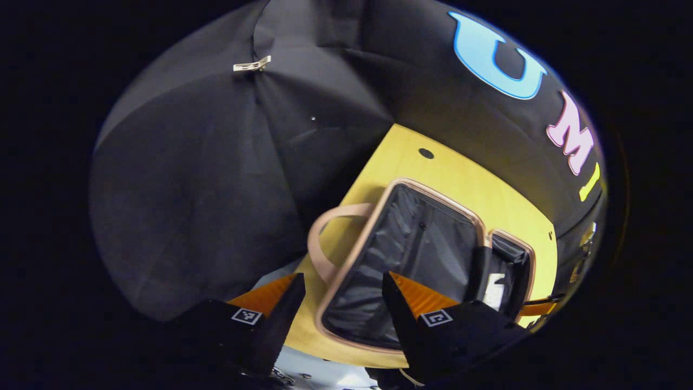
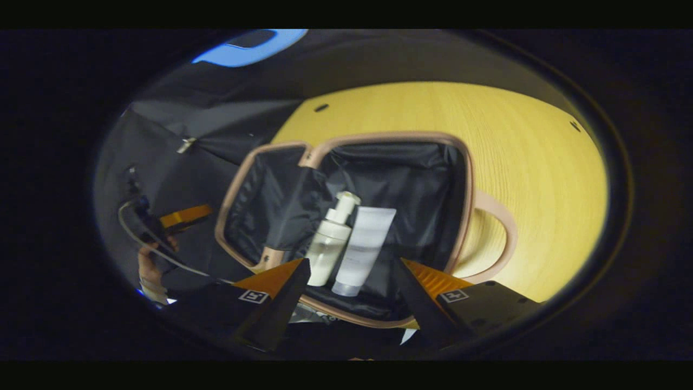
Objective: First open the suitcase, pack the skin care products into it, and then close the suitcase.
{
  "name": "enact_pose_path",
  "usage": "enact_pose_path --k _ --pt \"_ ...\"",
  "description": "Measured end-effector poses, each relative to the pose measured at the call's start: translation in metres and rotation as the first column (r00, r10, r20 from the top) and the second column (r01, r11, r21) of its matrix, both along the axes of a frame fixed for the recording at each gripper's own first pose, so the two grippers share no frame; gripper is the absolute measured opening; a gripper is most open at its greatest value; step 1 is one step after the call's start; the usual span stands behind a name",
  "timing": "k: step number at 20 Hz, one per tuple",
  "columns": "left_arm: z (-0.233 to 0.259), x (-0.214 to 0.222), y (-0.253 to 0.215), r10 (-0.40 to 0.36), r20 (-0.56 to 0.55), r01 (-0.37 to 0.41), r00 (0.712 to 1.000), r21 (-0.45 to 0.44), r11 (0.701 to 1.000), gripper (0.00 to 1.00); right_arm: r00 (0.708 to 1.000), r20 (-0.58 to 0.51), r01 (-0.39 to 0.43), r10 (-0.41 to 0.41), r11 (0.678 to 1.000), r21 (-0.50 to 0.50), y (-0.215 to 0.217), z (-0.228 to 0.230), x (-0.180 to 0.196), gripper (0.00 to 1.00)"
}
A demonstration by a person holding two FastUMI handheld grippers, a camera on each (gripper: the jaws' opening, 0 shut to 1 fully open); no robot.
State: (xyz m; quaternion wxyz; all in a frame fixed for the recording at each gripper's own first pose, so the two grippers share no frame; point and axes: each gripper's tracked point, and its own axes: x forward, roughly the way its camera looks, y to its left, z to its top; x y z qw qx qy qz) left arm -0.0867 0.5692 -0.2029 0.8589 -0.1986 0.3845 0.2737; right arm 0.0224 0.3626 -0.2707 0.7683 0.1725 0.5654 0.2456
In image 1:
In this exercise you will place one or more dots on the white cosmetic tube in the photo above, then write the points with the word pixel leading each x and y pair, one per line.
pixel 494 292

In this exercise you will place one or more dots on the beige plastic clip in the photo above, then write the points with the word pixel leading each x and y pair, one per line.
pixel 252 64

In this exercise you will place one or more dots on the black backdrop cloth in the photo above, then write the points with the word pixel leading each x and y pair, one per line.
pixel 206 189

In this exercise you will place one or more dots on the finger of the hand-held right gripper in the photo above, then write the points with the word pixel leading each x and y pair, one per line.
pixel 541 309

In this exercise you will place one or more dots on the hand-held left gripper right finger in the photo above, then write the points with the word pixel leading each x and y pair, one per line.
pixel 400 319

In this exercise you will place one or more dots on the pink suitcase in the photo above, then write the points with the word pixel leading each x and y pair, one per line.
pixel 411 249

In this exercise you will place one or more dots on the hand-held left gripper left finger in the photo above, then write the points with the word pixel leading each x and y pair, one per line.
pixel 284 314

